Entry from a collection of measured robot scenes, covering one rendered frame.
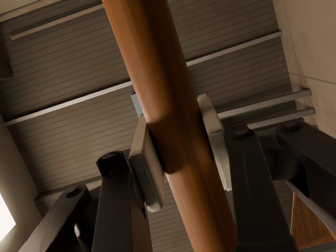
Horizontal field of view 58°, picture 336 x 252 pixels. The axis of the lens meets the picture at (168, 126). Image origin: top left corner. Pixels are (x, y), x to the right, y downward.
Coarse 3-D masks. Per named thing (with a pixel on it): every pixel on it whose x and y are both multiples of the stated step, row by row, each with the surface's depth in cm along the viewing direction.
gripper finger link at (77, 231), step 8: (128, 152) 16; (136, 184) 13; (96, 192) 13; (136, 192) 13; (96, 200) 12; (88, 208) 12; (96, 208) 12; (80, 216) 12; (88, 216) 12; (80, 224) 12; (88, 224) 12; (80, 232) 12; (88, 232) 12
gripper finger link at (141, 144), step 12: (144, 120) 18; (144, 132) 16; (132, 144) 15; (144, 144) 14; (132, 156) 13; (144, 156) 13; (156, 156) 16; (132, 168) 13; (144, 168) 13; (156, 168) 15; (144, 180) 14; (156, 180) 14; (144, 192) 14; (156, 192) 14; (156, 204) 14
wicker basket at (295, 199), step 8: (296, 200) 186; (296, 208) 188; (304, 208) 188; (296, 216) 189; (304, 216) 189; (312, 216) 190; (296, 224) 191; (304, 224) 192; (312, 224) 192; (320, 224) 191; (296, 232) 193; (304, 232) 193; (312, 232) 193; (320, 232) 194; (328, 232) 191; (296, 240) 195; (304, 240) 196; (312, 240) 193; (320, 240) 190; (328, 240) 187
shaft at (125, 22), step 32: (128, 0) 13; (160, 0) 14; (128, 32) 14; (160, 32) 14; (128, 64) 15; (160, 64) 14; (160, 96) 15; (192, 96) 16; (160, 128) 15; (192, 128) 16; (160, 160) 17; (192, 160) 16; (192, 192) 16; (224, 192) 18; (192, 224) 17; (224, 224) 18
